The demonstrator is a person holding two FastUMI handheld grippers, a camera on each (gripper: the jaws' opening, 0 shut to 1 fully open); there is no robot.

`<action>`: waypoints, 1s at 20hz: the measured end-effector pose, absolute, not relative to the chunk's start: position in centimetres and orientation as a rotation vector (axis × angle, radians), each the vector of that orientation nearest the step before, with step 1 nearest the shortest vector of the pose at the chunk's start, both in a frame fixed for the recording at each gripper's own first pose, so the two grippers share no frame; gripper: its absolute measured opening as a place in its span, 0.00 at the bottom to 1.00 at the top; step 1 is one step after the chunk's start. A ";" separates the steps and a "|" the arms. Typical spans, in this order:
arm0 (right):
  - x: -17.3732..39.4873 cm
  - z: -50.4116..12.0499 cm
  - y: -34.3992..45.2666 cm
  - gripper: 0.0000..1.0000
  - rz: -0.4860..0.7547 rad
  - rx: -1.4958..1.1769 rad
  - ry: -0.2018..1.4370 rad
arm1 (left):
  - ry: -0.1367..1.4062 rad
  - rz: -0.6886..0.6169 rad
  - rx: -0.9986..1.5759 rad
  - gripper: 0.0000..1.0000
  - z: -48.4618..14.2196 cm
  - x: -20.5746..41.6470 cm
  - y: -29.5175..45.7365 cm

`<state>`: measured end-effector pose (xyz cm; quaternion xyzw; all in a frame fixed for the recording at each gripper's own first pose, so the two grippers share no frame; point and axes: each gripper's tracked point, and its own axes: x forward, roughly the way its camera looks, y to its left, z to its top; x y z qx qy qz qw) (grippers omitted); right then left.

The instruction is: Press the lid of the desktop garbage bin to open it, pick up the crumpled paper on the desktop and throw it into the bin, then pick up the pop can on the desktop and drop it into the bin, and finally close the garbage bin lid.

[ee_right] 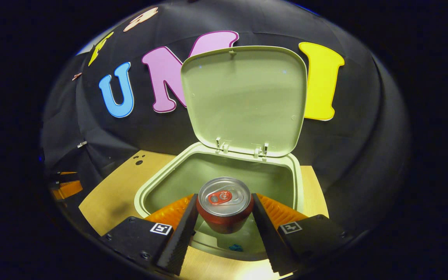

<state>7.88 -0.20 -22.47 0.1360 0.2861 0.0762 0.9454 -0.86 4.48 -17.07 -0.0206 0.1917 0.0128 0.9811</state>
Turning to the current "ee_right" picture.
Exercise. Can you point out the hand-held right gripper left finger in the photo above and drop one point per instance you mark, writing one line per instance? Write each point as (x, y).
(179, 241)

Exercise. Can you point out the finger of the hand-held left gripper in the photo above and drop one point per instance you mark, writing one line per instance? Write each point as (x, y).
(68, 189)
(66, 175)

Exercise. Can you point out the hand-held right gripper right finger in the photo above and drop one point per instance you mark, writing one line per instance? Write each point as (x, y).
(268, 241)

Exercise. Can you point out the blue paper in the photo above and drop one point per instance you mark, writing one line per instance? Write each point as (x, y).
(235, 247)

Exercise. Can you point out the red pop can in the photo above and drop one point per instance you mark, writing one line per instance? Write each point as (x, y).
(224, 210)

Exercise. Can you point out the pale green desktop garbage bin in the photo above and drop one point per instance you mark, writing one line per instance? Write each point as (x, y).
(177, 175)

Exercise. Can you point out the pale green garbage bin lid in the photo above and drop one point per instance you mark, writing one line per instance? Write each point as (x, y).
(243, 101)

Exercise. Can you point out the wooden desktop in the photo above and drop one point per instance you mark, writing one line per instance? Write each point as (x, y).
(111, 194)

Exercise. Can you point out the white cloth clip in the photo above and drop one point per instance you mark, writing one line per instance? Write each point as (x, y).
(82, 144)

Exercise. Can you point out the reddish cloth clip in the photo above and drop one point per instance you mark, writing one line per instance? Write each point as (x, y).
(77, 76)

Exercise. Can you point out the black backdrop cloth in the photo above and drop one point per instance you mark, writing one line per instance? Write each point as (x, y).
(364, 136)

